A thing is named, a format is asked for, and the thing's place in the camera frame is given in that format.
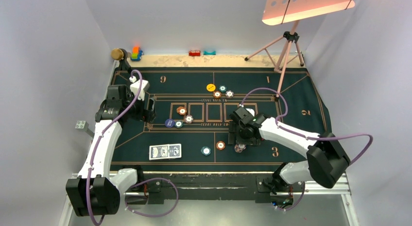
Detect yellow dealer button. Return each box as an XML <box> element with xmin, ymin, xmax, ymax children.
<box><xmin>206</xmin><ymin>84</ymin><xmax>216</xmax><ymax>92</ymax></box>

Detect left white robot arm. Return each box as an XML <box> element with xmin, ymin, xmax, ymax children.
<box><xmin>66</xmin><ymin>80</ymin><xmax>155</xmax><ymax>217</ymax></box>

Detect peach blue chip stack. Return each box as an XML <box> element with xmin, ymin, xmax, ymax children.
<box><xmin>234</xmin><ymin>144</ymin><xmax>246</xmax><ymax>153</ymax></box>

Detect peach blue chips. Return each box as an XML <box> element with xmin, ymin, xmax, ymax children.
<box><xmin>225</xmin><ymin>90</ymin><xmax>234</xmax><ymax>99</ymax></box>
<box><xmin>184</xmin><ymin>115</ymin><xmax>193</xmax><ymax>124</ymax></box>

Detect colourful toy block stack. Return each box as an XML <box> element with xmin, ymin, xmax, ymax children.
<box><xmin>130</xmin><ymin>46</ymin><xmax>143</xmax><ymax>61</ymax></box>

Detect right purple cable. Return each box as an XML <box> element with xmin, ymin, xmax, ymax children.
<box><xmin>240</xmin><ymin>87</ymin><xmax>374</xmax><ymax>212</ymax></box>

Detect green blue chip stack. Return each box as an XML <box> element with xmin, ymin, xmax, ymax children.
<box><xmin>201</xmin><ymin>146</ymin><xmax>211</xmax><ymax>156</ymax></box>

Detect brass round knob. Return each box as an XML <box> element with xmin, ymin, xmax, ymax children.
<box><xmin>111</xmin><ymin>48</ymin><xmax>128</xmax><ymax>61</ymax></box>

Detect teal toy block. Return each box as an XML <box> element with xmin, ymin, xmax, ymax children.
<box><xmin>203</xmin><ymin>50</ymin><xmax>216</xmax><ymax>55</ymax></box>

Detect red toy block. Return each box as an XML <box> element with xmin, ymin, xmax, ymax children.
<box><xmin>188</xmin><ymin>50</ymin><xmax>202</xmax><ymax>56</ymax></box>

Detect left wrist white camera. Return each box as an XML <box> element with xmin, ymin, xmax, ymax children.
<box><xmin>129</xmin><ymin>76</ymin><xmax>150</xmax><ymax>101</ymax></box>

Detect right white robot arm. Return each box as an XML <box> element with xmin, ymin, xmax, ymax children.
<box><xmin>228</xmin><ymin>106</ymin><xmax>351</xmax><ymax>191</ymax></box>

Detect green blue chips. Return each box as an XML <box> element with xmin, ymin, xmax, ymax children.
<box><xmin>174</xmin><ymin>121</ymin><xmax>184</xmax><ymax>128</ymax></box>
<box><xmin>219</xmin><ymin>85</ymin><xmax>227</xmax><ymax>93</ymax></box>

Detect pink music stand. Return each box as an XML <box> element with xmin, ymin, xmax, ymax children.
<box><xmin>244</xmin><ymin>0</ymin><xmax>355</xmax><ymax>101</ymax></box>

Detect blue playing card deck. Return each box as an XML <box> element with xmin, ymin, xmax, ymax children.
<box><xmin>149</xmin><ymin>143</ymin><xmax>182</xmax><ymax>160</ymax></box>

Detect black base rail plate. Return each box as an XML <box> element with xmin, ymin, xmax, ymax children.
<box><xmin>125</xmin><ymin>172</ymin><xmax>305</xmax><ymax>204</ymax></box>

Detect green poker table mat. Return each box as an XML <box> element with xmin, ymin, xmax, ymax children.
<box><xmin>110</xmin><ymin>67</ymin><xmax>331</xmax><ymax>172</ymax></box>

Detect purple small blind button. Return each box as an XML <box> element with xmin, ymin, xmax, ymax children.
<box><xmin>164</xmin><ymin>119</ymin><xmax>175</xmax><ymax>128</ymax></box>

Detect orange chips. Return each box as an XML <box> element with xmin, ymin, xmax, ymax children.
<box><xmin>213</xmin><ymin>91</ymin><xmax>222</xmax><ymax>99</ymax></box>
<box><xmin>176</xmin><ymin>106</ymin><xmax>187</xmax><ymax>115</ymax></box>

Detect orange red chip stack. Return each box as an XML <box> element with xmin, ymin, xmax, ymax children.
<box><xmin>216</xmin><ymin>141</ymin><xmax>225</xmax><ymax>150</ymax></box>

